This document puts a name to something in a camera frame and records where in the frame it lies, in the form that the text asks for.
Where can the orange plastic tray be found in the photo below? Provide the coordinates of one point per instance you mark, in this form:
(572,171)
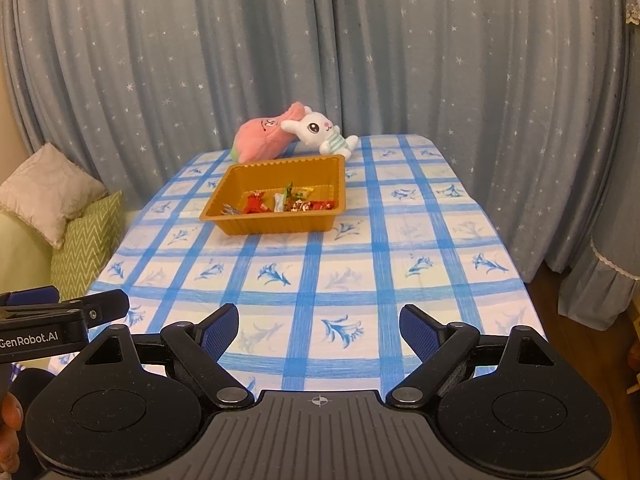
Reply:
(280,222)

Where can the white rabbit plush toy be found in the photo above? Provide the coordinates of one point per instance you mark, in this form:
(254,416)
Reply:
(315,127)

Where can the beige cushion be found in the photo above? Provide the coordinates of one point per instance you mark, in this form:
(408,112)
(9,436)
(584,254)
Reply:
(45,190)

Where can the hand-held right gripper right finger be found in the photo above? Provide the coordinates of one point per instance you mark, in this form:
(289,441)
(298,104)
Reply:
(420,332)

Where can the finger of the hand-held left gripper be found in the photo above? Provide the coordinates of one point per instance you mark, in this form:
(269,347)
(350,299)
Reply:
(105,307)
(30,296)

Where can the pink plush toy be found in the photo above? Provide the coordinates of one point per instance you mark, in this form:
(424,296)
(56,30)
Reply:
(260,137)

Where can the grey star print curtain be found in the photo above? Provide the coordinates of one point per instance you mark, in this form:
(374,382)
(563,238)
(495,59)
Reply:
(200,60)

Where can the green zigzag cushion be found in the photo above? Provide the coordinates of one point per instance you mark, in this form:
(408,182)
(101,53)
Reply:
(90,240)

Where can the red pillow snack packet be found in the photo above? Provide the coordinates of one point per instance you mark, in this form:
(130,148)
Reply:
(252,203)

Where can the clear packet of dark strips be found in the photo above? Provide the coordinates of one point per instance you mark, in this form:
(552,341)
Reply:
(230,209)

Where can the person's left hand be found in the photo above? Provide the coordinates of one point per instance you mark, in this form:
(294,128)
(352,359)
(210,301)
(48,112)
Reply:
(10,425)

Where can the blue checked tablecloth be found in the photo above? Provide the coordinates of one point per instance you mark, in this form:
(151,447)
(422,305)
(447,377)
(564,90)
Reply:
(350,260)

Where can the long green sausage packet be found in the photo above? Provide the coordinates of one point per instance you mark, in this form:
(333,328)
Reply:
(281,202)

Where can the green yellow candy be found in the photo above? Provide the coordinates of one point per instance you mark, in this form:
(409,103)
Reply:
(305,192)

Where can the red gold label snack packet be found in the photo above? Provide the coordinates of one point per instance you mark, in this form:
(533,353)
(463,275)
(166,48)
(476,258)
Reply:
(322,205)

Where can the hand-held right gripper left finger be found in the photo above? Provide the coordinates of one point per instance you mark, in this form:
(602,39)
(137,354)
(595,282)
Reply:
(220,332)

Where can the lace trimmed grey curtain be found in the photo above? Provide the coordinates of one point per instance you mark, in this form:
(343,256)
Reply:
(600,270)

